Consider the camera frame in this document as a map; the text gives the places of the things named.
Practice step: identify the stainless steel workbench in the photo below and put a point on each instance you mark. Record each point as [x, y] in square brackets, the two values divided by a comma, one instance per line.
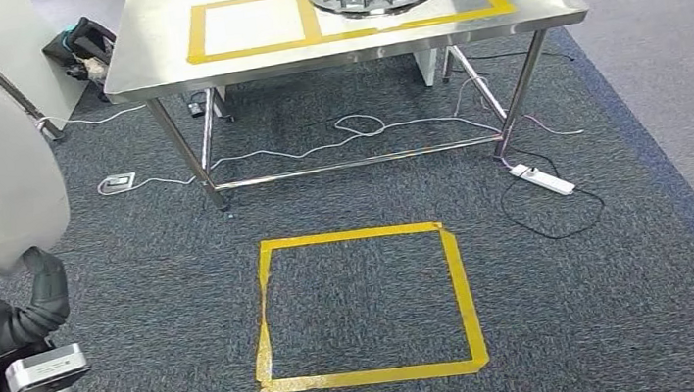
[160, 46]

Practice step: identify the floor outlet plate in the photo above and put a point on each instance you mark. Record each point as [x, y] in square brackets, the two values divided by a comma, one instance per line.
[118, 182]

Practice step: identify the black bag teal accents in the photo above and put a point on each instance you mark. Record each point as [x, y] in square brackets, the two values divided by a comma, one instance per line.
[82, 48]

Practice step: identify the yellow table tape outline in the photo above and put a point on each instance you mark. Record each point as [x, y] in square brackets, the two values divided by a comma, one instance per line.
[308, 19]

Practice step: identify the yellow floor tape square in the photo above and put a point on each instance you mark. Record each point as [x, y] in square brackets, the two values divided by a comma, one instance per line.
[466, 298]

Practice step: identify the white power strip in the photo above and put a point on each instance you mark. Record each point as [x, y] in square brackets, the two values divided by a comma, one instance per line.
[541, 179]

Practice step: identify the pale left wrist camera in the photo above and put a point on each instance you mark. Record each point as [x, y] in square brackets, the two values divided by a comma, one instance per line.
[46, 369]

